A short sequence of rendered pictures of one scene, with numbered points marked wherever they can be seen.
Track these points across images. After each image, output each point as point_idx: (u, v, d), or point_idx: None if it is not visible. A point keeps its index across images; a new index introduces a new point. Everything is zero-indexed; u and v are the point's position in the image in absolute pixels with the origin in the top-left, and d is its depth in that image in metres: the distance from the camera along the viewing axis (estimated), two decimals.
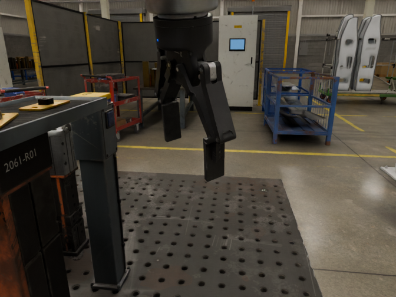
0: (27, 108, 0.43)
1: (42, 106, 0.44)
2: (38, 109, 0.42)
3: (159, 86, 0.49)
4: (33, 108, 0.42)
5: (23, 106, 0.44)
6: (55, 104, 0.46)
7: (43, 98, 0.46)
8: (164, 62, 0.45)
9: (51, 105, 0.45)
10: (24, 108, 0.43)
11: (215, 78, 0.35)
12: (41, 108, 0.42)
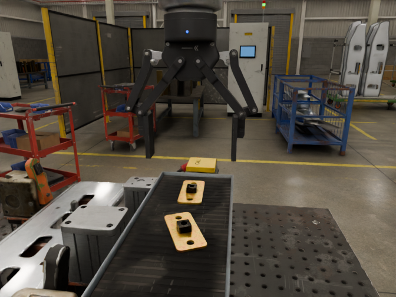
0: (185, 200, 0.46)
1: (195, 197, 0.47)
2: (197, 203, 0.46)
3: (138, 96, 0.45)
4: (192, 201, 0.46)
5: (178, 198, 0.47)
6: (201, 191, 0.49)
7: (190, 185, 0.50)
8: (150, 67, 0.44)
9: (201, 194, 0.48)
10: (182, 201, 0.46)
11: (237, 61, 0.43)
12: (199, 202, 0.46)
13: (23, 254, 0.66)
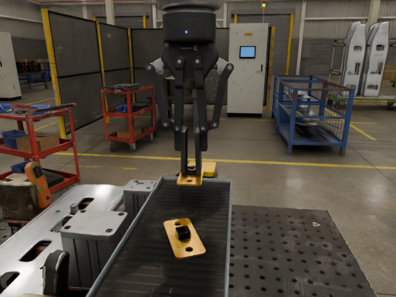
0: (185, 182, 0.45)
1: (195, 179, 0.46)
2: (197, 184, 0.45)
3: (166, 108, 0.45)
4: (191, 182, 0.45)
5: (177, 180, 0.46)
6: (201, 174, 0.48)
7: (189, 167, 0.49)
8: (159, 77, 0.44)
9: (201, 177, 0.47)
10: (182, 182, 0.45)
11: (228, 76, 0.44)
12: (199, 183, 0.45)
13: (23, 257, 0.66)
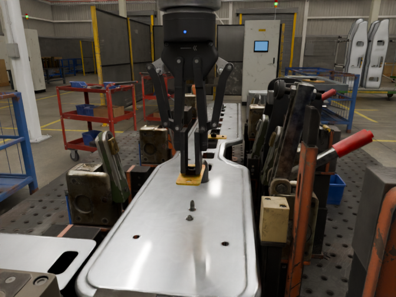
0: (184, 181, 0.45)
1: (194, 179, 0.46)
2: (195, 184, 0.45)
3: (166, 108, 0.45)
4: (190, 182, 0.45)
5: (177, 179, 0.46)
6: (201, 174, 0.48)
7: (189, 167, 0.49)
8: (159, 76, 0.44)
9: (200, 177, 0.47)
10: (181, 182, 0.45)
11: (228, 76, 0.44)
12: (198, 183, 0.45)
13: None
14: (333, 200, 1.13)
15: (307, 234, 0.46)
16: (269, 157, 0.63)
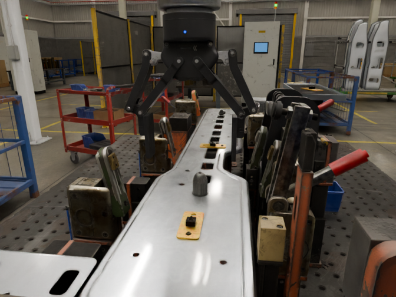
0: (184, 235, 0.48)
1: (194, 232, 0.49)
2: (194, 238, 0.47)
3: (138, 96, 0.45)
4: (190, 236, 0.48)
5: (177, 231, 0.49)
6: (200, 225, 0.51)
7: (189, 218, 0.51)
8: (149, 67, 0.44)
9: (199, 228, 0.50)
10: (181, 236, 0.48)
11: (237, 61, 0.43)
12: (197, 237, 0.48)
13: None
14: (332, 207, 1.14)
15: (304, 251, 0.47)
16: (267, 170, 0.64)
